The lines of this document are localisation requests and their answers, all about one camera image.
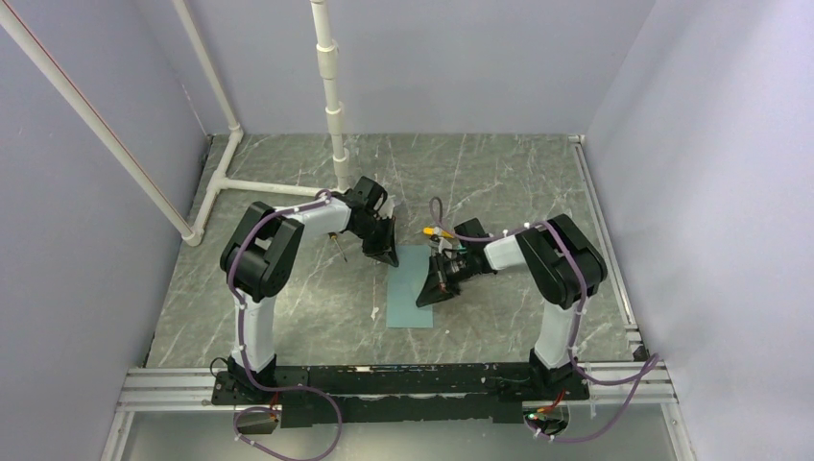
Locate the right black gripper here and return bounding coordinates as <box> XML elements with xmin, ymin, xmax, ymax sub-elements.
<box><xmin>417</xmin><ymin>252</ymin><xmax>475</xmax><ymax>307</ymax></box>

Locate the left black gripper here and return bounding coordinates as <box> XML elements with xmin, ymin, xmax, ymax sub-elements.
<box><xmin>351</xmin><ymin>215</ymin><xmax>398</xmax><ymax>268</ymax></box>

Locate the light blue envelope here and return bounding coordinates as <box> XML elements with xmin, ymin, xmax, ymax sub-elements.
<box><xmin>386</xmin><ymin>245</ymin><xmax>434</xmax><ymax>328</ymax></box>

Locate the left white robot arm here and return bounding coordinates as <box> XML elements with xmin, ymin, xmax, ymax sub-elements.
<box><xmin>220</xmin><ymin>177</ymin><xmax>399</xmax><ymax>403</ymax></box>

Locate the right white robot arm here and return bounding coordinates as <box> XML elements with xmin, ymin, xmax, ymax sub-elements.
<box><xmin>416</xmin><ymin>214</ymin><xmax>608</xmax><ymax>399</ymax></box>

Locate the yellow handled screwdriver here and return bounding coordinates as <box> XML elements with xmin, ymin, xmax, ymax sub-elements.
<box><xmin>422</xmin><ymin>226</ymin><xmax>454</xmax><ymax>239</ymax></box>

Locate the black handled small screwdriver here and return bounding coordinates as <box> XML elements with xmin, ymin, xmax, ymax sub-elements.
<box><xmin>328</xmin><ymin>232</ymin><xmax>347</xmax><ymax>262</ymax></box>

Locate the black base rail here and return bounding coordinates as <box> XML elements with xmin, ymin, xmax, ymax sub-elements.
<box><xmin>211</xmin><ymin>362</ymin><xmax>589</xmax><ymax>428</ymax></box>

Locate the aluminium extrusion frame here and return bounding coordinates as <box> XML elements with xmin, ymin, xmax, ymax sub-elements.
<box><xmin>101</xmin><ymin>136</ymin><xmax>694</xmax><ymax>461</ymax></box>

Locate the white pvc pipe frame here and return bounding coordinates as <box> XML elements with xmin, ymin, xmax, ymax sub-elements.
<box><xmin>0</xmin><ymin>0</ymin><xmax>353</xmax><ymax>248</ymax></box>

